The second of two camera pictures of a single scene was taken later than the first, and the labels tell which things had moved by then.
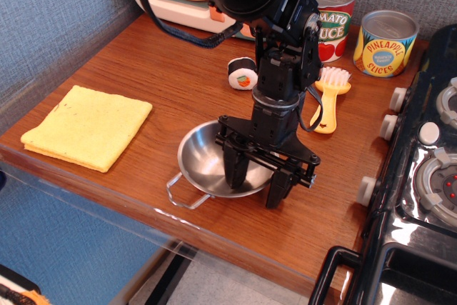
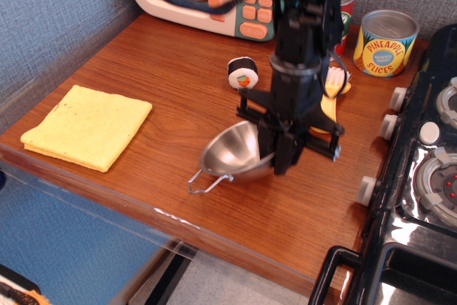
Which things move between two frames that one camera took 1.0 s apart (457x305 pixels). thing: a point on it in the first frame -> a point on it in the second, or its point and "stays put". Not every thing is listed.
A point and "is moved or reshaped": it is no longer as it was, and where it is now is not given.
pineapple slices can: x=385 y=43 stays put
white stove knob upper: x=398 y=98 stays put
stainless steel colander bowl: x=201 y=160 is moved or reshaped
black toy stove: x=409 y=249 stays put
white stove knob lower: x=366 y=189 stays put
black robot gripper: x=271 y=138 -> x=295 y=99
